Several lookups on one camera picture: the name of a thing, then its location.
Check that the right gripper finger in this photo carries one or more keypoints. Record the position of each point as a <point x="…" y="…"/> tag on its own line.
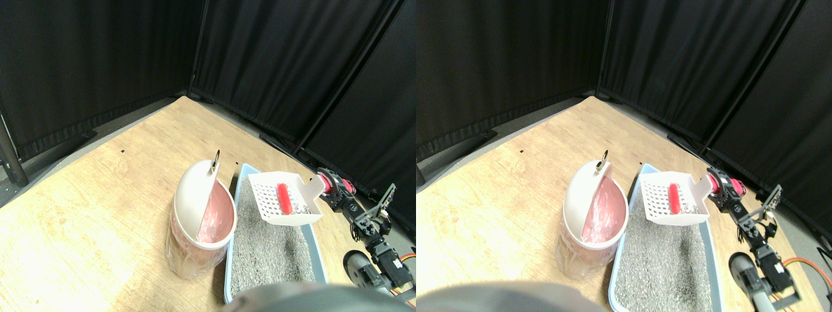
<point x="719" y="179"/>
<point x="329" y="179"/>

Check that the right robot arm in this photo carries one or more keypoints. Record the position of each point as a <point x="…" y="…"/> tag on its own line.
<point x="390" y="257"/>
<point x="773" y="260"/>

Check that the white bin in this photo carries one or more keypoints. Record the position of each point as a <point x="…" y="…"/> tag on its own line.
<point x="192" y="195"/>
<point x="585" y="195"/>

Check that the red lump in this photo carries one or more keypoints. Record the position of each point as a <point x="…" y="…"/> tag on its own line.
<point x="675" y="198"/>
<point x="285" y="198"/>

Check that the black bracket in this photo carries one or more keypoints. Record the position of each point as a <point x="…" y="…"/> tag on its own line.
<point x="383" y="203"/>
<point x="770" y="203"/>

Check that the blue litter tray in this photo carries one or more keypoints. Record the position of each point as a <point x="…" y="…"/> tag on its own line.
<point x="273" y="253"/>
<point x="656" y="260"/>

